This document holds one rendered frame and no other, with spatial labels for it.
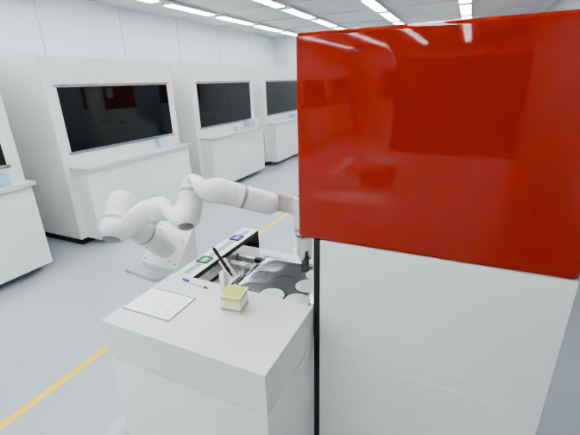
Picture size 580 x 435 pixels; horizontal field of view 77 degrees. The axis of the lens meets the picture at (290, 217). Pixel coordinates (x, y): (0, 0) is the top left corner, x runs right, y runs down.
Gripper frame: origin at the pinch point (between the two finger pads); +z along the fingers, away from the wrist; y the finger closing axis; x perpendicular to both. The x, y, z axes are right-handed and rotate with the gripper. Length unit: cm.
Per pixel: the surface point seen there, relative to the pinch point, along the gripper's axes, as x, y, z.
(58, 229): -240, -292, 80
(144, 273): -75, -34, 14
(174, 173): -115, -375, 40
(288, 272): -6.2, -7.0, 5.7
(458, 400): 38, 57, 21
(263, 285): -18.0, 2.2, 5.6
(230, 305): -30.6, 29.7, -4.3
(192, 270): -47.6, -5.9, 0.0
